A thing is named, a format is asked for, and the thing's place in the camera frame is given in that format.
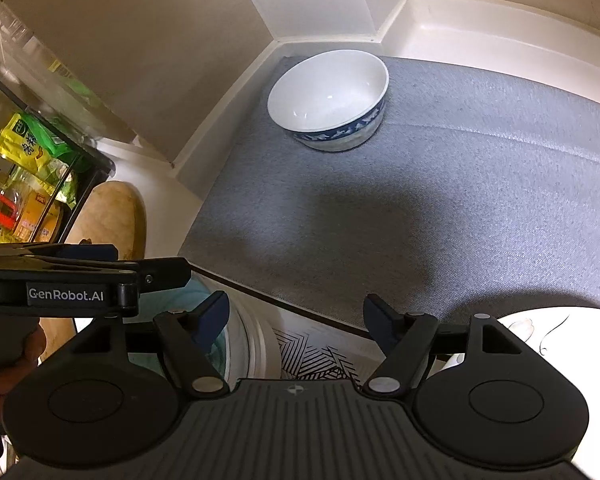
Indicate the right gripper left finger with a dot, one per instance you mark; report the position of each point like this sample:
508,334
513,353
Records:
186,365

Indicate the orange sauce bottle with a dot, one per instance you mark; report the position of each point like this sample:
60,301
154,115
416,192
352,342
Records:
9,208

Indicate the yellow green snack packet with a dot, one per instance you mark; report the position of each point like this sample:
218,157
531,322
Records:
27,143

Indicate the grey felt mat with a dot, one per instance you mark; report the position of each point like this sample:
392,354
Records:
479,192

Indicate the person's left hand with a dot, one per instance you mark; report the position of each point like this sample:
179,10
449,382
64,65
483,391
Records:
33,348

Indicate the white patterned placemat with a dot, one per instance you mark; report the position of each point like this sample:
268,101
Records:
312,349

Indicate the light blue glazed bowl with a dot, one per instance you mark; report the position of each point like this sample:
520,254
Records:
209,338

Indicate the black spice rack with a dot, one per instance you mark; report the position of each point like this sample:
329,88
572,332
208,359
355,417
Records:
42,217

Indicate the wooden cutting board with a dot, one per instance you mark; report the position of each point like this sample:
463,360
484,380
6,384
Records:
114,213

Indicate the white bowl blue pattern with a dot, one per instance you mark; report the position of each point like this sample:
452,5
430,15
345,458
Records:
331,102

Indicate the cream bowls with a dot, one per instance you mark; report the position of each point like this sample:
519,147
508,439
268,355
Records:
251,347

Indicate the square white floral plate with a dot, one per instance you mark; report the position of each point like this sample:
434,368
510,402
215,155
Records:
569,339

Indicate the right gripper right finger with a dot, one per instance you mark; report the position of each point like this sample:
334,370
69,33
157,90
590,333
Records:
404,339

